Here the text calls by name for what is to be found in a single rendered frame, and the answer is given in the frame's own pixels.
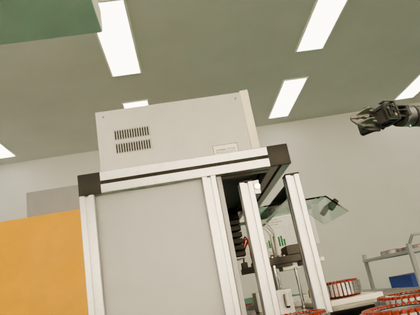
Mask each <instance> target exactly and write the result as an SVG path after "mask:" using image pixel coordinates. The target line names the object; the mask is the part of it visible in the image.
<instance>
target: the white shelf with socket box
mask: <svg viewBox="0 0 420 315"><path fill-rule="evenodd" d="M102 31H103V25H102V19H101V10H100V7H99V4H98V0H0V45H3V44H13V43H23V42H28V41H38V40H43V39H53V38H63V37H68V36H78V35H83V34H92V33H101V32H102Z"/></svg>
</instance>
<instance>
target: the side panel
mask: <svg viewBox="0 0 420 315"><path fill-rule="evenodd" d="M79 204H80V212H81V227H82V243H83V251H84V267H85V275H86V290H87V305H88V314H89V315H242V314H241V308H240V303H239V297H238V291H237V287H236V281H235V277H234V270H233V264H232V260H231V253H230V250H229V243H228V237H227V233H226V227H225V223H224V216H223V210H222V206H221V200H220V196H219V189H218V183H217V179H216V175H214V176H211V177H202V178H201V179H198V180H193V181H186V182H179V183H174V184H167V185H162V186H154V187H147V188H142V189H135V190H130V191H123V192H115V193H111V194H103V195H99V196H95V195H89V196H87V197H85V196H81V197H79Z"/></svg>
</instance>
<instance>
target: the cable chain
mask: <svg viewBox="0 0 420 315"><path fill-rule="evenodd" d="M227 212H228V216H229V222H230V227H231V232H232V239H233V243H234V249H235V253H236V259H237V261H240V260H241V259H242V258H244V256H246V252H245V251H243V250H244V249H245V247H244V244H242V243H243V242H244V241H243V238H241V237H242V236H243V235H242V232H240V230H241V226H238V225H239V224H240V222H239V216H238V212H237V209H236V208H235V207H234V208H229V209H227Z"/></svg>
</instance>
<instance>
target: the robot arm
mask: <svg viewBox="0 0 420 315"><path fill-rule="evenodd" d="M384 102H388V103H384ZM379 104H381V105H380V106H378V107H377V108H376V109H373V108H371V107H365V108H363V109H361V110H360V111H358V112H356V113H354V114H353V115H352V116H351V117H350V120H351V122H353V123H354V124H356V125H357V126H358V129H359V132H360V135H362V136H365V135H367V134H370V133H374V132H379V131H381V130H383V129H385V128H386V127H389V126H392V125H393V126H396V127H409V128H411V127H420V106H409V105H396V103H395V102H394V101H381V102H380V103H379ZM358 119H361V120H358ZM362 119H364V120H362Z"/></svg>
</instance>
